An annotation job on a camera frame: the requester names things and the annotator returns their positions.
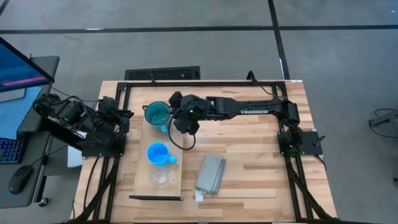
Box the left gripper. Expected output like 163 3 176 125
95 96 135 138

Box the teal mug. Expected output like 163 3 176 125
142 101 172 136

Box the blue mug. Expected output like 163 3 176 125
146 142 178 167

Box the clear glass mug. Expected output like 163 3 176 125
149 166 175 187

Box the wooden shelf with black legs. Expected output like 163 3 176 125
128 104 184 202

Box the black keyboard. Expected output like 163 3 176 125
124 65 201 81
0 138 25 165

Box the white paper sheet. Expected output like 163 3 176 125
67 130 88 169

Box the grey folded knit towel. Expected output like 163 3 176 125
195 154 227 196

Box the grey side desk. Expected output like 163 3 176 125
0 55 60 208

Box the light blue desk mat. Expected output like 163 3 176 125
0 86 43 141

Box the computer monitor blue screen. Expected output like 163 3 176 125
0 37 56 94

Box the black computer mouse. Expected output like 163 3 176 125
8 165 34 196

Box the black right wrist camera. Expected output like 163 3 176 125
173 118 201 136

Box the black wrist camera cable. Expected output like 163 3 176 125
168 123 197 151

